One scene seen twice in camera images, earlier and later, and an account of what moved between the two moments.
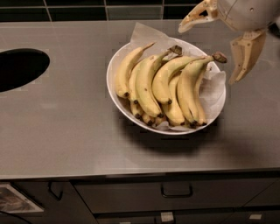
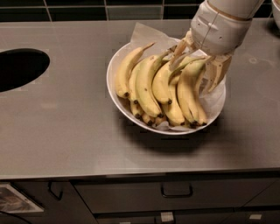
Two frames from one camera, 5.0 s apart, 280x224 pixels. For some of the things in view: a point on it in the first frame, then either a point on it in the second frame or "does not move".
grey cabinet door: [60, 200] does not move
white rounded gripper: [246, 13] -> [219, 31]
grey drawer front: [146, 195] does not move
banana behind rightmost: [199, 113] does not move
